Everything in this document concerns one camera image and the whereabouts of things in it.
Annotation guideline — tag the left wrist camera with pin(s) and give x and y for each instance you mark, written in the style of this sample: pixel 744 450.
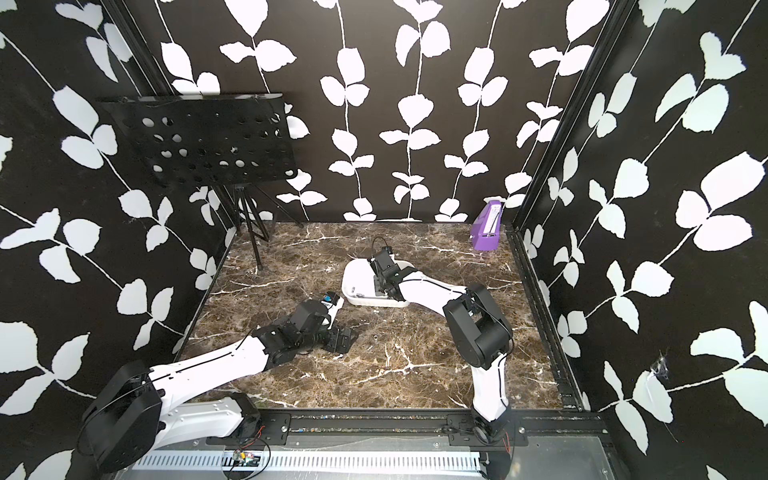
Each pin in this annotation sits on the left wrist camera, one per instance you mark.
pixel 333 303

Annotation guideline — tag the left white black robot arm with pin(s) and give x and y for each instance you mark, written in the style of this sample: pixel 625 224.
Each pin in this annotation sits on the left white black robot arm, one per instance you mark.
pixel 144 408

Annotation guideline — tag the white perforated cable duct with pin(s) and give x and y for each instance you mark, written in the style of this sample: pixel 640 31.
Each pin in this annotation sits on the white perforated cable duct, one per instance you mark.
pixel 375 462

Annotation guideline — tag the white plastic storage box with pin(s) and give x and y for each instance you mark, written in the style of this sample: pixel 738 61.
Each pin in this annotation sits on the white plastic storage box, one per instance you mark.
pixel 360 288

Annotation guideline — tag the black mounting rail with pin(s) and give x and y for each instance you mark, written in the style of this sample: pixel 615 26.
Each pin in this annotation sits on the black mounting rail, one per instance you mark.
pixel 458 427

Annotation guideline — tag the purple box with white card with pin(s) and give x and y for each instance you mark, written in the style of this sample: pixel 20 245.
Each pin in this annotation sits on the purple box with white card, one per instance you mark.
pixel 485 233

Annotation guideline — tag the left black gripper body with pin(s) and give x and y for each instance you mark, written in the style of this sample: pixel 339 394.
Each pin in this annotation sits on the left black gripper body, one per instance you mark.
pixel 331 340

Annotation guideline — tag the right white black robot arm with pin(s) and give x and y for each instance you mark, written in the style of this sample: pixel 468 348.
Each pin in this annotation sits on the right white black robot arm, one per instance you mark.
pixel 481 333

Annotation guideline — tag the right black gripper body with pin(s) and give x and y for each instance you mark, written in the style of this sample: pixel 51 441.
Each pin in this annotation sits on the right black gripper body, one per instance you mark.
pixel 381 284

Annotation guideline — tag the black perforated music stand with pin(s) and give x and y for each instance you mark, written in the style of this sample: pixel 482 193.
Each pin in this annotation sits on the black perforated music stand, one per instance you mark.
pixel 237 142

